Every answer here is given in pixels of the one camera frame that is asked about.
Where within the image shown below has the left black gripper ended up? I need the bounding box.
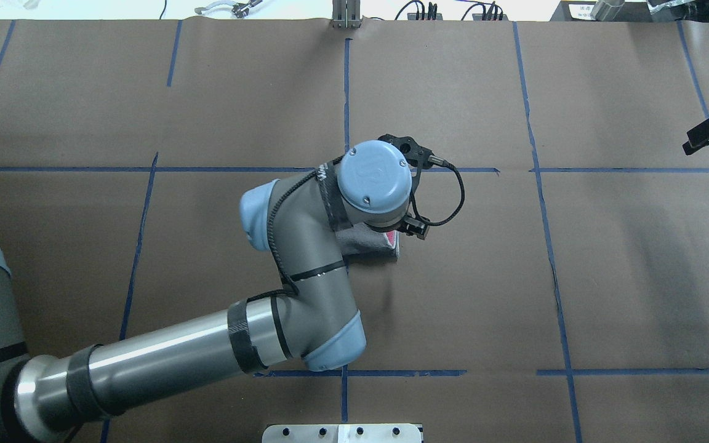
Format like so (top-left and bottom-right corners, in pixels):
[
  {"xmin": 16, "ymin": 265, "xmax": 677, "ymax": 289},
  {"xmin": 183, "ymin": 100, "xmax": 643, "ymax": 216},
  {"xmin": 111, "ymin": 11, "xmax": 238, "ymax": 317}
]
[{"xmin": 401, "ymin": 213, "xmax": 431, "ymax": 239}]

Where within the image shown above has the pink terry towel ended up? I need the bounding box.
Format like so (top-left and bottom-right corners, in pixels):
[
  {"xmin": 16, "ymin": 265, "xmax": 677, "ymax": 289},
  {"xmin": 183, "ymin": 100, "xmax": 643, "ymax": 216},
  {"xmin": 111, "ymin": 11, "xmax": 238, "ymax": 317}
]
[{"xmin": 335, "ymin": 223, "xmax": 400, "ymax": 259}]

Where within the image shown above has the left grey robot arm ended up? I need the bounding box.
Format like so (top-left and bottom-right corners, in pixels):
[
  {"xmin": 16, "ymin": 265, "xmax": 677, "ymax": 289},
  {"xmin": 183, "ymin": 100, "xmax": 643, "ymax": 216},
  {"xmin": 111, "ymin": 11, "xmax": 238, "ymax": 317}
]
[{"xmin": 0, "ymin": 137, "xmax": 427, "ymax": 442}]

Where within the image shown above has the silver metal cylinder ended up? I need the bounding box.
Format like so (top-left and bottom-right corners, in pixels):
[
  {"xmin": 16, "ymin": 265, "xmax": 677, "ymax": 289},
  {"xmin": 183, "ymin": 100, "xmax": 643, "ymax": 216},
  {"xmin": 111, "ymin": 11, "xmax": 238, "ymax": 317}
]
[{"xmin": 590, "ymin": 0, "xmax": 626, "ymax": 22}]

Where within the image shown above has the black weight block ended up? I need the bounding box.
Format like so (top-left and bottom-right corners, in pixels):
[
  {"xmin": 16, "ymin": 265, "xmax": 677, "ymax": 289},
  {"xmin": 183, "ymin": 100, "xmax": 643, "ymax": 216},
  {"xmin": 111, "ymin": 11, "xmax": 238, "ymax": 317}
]
[{"xmin": 549, "ymin": 1, "xmax": 652, "ymax": 23}]

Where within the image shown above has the long metal reacher stick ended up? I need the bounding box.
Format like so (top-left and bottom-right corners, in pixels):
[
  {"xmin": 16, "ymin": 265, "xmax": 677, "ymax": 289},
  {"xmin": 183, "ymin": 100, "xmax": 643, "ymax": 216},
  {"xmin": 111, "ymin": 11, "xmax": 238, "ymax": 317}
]
[{"xmin": 194, "ymin": 1, "xmax": 263, "ymax": 19}]

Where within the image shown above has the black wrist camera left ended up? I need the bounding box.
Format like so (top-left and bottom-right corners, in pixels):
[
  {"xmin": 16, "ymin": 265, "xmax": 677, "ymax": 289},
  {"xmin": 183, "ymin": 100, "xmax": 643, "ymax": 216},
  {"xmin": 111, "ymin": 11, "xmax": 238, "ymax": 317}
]
[{"xmin": 377, "ymin": 134, "xmax": 453, "ymax": 169}]

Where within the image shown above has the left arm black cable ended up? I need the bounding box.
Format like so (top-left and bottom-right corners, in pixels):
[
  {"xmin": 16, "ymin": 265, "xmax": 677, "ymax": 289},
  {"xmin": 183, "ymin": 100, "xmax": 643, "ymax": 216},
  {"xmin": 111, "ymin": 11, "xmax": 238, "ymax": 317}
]
[{"xmin": 247, "ymin": 157, "xmax": 466, "ymax": 302}]

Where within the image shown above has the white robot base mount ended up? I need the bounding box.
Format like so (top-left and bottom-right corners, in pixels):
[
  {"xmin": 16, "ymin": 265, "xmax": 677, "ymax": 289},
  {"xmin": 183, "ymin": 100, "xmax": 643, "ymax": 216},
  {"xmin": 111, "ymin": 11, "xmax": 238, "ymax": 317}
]
[{"xmin": 261, "ymin": 423, "xmax": 425, "ymax": 442}]

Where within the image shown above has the aluminium frame post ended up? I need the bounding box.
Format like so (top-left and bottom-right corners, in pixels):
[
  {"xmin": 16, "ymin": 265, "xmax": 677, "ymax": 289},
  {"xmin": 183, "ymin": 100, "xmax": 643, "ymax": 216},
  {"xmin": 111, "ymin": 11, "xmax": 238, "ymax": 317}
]
[{"xmin": 331, "ymin": 0, "xmax": 362, "ymax": 29}]

